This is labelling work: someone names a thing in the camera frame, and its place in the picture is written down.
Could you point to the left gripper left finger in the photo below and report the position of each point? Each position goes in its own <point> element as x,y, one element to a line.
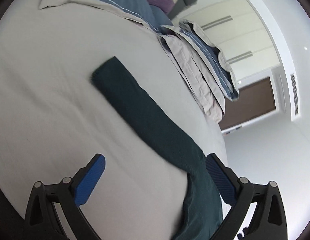
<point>41,218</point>

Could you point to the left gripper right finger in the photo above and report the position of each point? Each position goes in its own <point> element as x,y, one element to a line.
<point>256,211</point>

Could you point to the dark green knit sweater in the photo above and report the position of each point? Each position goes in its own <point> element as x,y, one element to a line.
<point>202,208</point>

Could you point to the white bed sheet mattress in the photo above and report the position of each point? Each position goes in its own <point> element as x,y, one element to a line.
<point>52,120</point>

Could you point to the brown wooden door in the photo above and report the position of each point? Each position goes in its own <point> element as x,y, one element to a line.
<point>254,100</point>

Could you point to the beige blue folded duvet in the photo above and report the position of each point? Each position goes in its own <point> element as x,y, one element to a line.
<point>202,65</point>

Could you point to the white wall air vent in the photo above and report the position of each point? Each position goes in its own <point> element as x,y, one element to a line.
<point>295,93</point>

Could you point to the white wardrobe with dark handles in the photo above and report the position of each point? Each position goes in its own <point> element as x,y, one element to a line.
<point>237,30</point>

